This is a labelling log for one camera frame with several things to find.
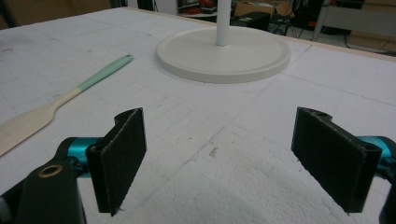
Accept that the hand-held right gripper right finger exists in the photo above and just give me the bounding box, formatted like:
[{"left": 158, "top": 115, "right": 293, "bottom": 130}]
[{"left": 290, "top": 106, "right": 383, "bottom": 214}]

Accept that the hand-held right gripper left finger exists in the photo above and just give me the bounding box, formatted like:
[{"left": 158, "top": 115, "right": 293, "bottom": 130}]
[{"left": 85, "top": 107, "right": 148, "bottom": 217}]

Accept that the white round stand base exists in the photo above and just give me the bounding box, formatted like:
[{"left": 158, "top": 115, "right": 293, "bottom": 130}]
[{"left": 156, "top": 25, "right": 292, "bottom": 84}]

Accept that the cardboard box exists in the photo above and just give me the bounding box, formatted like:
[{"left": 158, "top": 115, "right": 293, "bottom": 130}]
[{"left": 233, "top": 0, "right": 293, "bottom": 19}]

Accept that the white table with metal leg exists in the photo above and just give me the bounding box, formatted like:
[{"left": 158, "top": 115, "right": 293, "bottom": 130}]
[{"left": 312, "top": 0, "right": 396, "bottom": 43}]

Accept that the white stand pole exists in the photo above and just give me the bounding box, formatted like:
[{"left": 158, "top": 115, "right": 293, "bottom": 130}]
[{"left": 215, "top": 0, "right": 233, "bottom": 48}]

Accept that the wooden spatula with green handle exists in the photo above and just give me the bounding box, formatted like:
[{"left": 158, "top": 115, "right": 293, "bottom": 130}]
[{"left": 0, "top": 54, "right": 135, "bottom": 158}]

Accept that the black box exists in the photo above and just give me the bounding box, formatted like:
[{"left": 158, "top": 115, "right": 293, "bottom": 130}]
[{"left": 231, "top": 11, "right": 271, "bottom": 32}]

